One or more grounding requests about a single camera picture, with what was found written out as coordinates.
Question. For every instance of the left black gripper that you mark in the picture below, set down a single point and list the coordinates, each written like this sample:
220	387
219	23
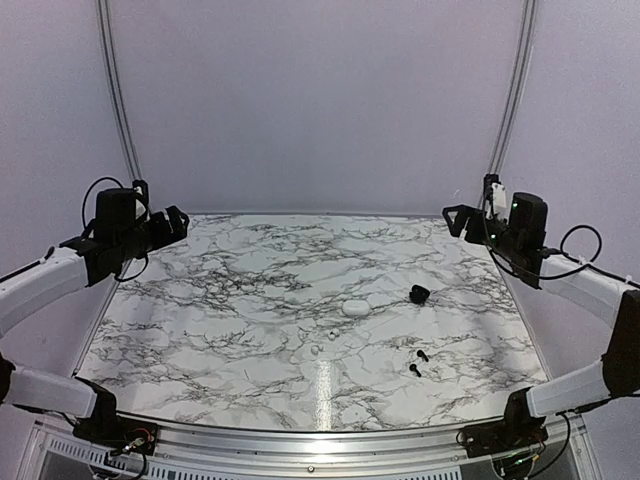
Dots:
164	237

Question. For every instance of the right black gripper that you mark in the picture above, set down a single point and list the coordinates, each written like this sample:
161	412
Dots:
465	212

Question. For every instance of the black earbud charging case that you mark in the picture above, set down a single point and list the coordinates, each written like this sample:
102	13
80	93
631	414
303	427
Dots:
419	294

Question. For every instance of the white earbud charging case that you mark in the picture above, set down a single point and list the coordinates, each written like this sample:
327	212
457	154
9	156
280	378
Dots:
355	308

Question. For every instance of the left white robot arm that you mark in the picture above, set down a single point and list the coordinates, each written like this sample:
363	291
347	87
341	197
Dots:
123	229

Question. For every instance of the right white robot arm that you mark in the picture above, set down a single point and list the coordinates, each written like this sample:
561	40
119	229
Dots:
513	230

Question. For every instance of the black earbud upper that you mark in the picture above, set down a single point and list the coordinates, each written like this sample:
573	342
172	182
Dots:
422	355

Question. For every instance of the black earbud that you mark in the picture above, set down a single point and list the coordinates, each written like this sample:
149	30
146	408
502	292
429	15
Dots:
422	355
413	368

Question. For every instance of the black earbud lower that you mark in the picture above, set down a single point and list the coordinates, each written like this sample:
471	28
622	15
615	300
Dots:
413	368

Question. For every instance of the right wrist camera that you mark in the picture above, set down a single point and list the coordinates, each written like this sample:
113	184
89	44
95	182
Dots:
495	198

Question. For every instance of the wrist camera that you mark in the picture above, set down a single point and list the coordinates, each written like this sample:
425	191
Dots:
141	194
495	198

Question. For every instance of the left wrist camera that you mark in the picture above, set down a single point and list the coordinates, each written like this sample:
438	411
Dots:
141	194

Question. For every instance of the right aluminium corner post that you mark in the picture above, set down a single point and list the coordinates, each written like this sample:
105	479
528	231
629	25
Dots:
516	86

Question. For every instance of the aluminium corner post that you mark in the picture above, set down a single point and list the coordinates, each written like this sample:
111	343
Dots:
116	93
516	86

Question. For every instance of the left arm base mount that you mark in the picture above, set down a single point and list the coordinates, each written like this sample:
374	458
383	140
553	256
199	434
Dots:
125	435

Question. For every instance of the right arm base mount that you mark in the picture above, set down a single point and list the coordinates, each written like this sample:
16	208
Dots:
494	437

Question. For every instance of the left aluminium corner post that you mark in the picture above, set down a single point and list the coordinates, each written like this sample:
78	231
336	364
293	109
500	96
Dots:
116	93

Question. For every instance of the aluminium front frame rail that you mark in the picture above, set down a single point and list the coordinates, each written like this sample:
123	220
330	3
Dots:
203	452

